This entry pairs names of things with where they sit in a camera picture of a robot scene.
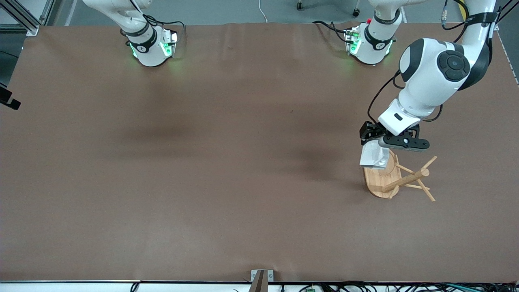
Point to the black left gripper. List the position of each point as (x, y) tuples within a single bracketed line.
[(370, 130)]

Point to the black caster wheel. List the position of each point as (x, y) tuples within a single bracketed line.
[(356, 12), (299, 5)]

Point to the brown table cover sheet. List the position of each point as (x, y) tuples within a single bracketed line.
[(243, 162)]

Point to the white faceted cup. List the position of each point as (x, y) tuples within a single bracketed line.
[(373, 156)]

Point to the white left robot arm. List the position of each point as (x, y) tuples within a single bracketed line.
[(429, 73)]

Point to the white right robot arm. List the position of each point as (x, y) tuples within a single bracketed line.
[(150, 48)]

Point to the wooden cup rack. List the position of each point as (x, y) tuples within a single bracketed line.
[(381, 182)]

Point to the metal table edge bracket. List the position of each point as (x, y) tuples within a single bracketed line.
[(254, 274)]

